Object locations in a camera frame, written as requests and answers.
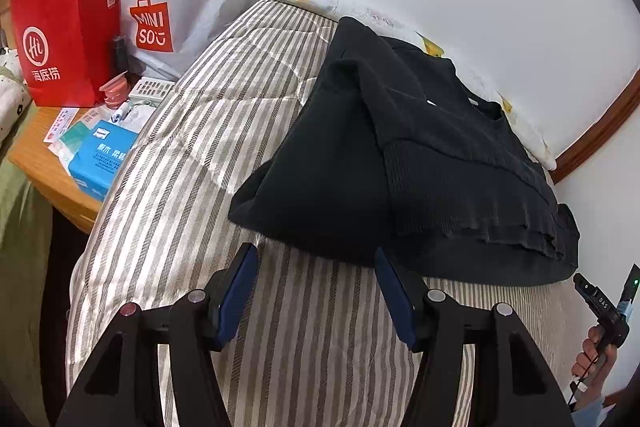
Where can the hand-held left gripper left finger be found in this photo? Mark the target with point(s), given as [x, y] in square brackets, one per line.
[235, 297]

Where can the brown wooden door frame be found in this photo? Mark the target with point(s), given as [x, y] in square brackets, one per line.
[600, 132]

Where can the pink plastic item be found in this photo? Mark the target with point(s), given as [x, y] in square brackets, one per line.
[114, 89]

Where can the white paper card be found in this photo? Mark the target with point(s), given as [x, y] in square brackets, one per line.
[57, 129]

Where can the red paper bag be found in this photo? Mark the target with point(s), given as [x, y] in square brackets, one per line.
[65, 32]

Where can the white remote control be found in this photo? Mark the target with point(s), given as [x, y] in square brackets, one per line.
[150, 89]

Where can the white floral cloth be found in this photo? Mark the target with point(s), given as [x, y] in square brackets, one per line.
[10, 102]

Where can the small black bottle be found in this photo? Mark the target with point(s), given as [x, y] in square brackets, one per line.
[120, 54]

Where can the teal packet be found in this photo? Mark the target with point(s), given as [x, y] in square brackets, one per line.
[85, 129]

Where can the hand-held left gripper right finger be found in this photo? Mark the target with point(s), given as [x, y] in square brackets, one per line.
[395, 302]

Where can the blue tissue pack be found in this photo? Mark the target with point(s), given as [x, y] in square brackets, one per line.
[102, 157]

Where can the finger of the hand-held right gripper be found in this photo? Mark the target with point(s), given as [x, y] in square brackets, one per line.
[592, 294]

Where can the person's right hand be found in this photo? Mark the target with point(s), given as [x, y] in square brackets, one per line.
[590, 357]

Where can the wooden nightstand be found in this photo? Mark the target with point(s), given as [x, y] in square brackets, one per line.
[45, 177]

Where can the person's right forearm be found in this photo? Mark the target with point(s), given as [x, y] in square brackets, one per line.
[595, 412]

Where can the green cloth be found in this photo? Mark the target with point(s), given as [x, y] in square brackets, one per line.
[20, 257]

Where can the striped quilted blanket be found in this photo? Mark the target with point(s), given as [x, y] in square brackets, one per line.
[200, 157]

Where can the black sweatshirt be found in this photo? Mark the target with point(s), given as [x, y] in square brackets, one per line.
[350, 157]

